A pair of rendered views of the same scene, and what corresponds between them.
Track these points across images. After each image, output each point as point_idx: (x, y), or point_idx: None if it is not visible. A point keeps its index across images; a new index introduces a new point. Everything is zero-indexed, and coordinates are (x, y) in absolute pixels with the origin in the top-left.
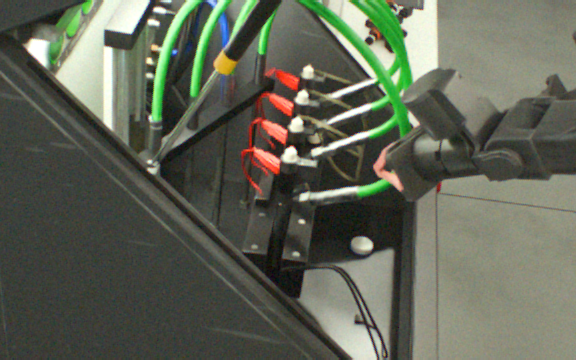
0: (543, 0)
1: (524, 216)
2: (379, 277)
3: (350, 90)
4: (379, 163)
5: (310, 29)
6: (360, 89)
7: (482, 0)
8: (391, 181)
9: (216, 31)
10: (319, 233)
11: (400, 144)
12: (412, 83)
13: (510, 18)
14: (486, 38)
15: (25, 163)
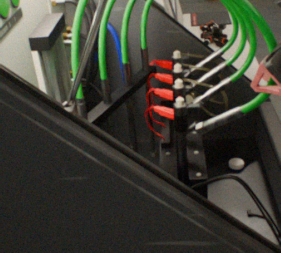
0: (279, 33)
1: None
2: (254, 181)
3: (207, 59)
4: (256, 79)
5: (172, 28)
6: (214, 57)
7: (248, 39)
8: (270, 91)
9: (111, 44)
10: (206, 162)
11: (273, 54)
12: None
13: (265, 44)
14: (256, 56)
15: None
